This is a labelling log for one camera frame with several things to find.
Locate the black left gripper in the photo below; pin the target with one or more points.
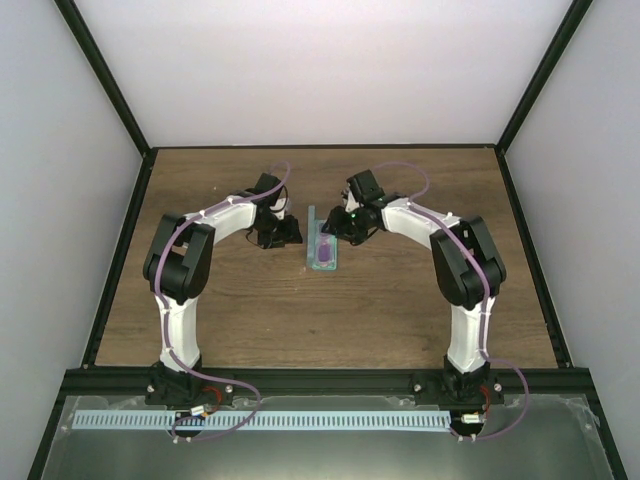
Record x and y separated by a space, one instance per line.
289 235

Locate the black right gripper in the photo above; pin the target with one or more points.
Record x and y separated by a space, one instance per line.
337 227

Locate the pink transparent sunglasses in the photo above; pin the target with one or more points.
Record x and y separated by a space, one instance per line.
325 251

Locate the blue-grey glasses case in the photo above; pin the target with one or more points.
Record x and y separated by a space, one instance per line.
314 230

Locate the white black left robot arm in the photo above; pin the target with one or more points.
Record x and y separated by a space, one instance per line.
179 260

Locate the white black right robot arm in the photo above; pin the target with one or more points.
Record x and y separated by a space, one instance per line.
469 271

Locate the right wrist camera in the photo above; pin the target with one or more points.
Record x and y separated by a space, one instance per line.
361 189

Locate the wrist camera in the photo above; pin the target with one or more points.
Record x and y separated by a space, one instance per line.
361 189
272 190

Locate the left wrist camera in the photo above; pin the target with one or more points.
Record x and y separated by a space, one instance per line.
272 190

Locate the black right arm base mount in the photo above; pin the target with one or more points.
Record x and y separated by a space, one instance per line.
449 389

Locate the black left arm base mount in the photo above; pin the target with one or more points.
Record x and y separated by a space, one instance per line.
178 389

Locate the black aluminium frame rail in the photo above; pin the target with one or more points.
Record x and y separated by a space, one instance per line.
97 380

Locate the light blue slotted cable duct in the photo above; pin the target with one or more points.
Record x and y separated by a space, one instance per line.
404 421

